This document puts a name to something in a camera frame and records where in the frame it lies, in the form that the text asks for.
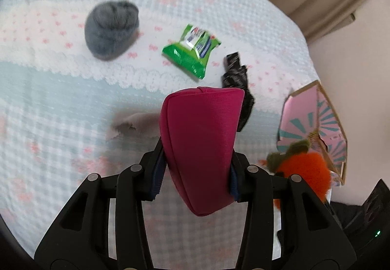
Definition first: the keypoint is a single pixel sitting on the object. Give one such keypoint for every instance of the checked bed blanket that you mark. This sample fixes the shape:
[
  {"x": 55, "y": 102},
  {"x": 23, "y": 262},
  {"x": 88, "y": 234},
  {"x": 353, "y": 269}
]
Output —
[{"x": 91, "y": 105}]

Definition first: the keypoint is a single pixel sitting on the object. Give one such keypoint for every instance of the grey fluffy plush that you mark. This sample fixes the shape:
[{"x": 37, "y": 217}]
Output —
[{"x": 110, "y": 30}]

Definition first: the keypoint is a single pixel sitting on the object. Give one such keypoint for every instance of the orange plush carrot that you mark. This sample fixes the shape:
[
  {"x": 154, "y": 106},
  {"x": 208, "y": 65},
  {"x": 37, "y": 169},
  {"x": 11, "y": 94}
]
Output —
[{"x": 304, "y": 171}]

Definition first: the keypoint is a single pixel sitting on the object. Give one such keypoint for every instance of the green snack packet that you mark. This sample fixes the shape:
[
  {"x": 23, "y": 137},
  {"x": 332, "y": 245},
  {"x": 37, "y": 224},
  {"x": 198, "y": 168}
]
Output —
[{"x": 192, "y": 49}]

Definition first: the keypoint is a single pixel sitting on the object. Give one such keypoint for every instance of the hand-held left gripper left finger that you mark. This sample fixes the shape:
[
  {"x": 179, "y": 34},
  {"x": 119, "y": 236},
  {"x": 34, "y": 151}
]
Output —
[{"x": 157, "y": 173}]

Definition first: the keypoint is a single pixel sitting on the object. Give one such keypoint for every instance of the pink striped cardboard box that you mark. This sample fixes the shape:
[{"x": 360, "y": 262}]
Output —
[{"x": 313, "y": 130}]

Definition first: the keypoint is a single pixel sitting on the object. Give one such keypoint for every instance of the magenta soft pouch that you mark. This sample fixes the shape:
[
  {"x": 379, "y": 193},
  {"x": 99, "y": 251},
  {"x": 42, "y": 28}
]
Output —
[{"x": 199, "y": 148}]

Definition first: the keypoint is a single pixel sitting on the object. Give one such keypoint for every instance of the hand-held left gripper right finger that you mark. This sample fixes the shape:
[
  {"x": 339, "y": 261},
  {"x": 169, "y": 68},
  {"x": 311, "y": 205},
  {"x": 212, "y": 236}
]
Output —
[{"x": 235, "y": 182}]

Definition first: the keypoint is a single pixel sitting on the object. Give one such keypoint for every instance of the black crinkled wrapper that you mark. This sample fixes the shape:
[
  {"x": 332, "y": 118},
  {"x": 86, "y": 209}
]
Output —
[{"x": 238, "y": 84}]

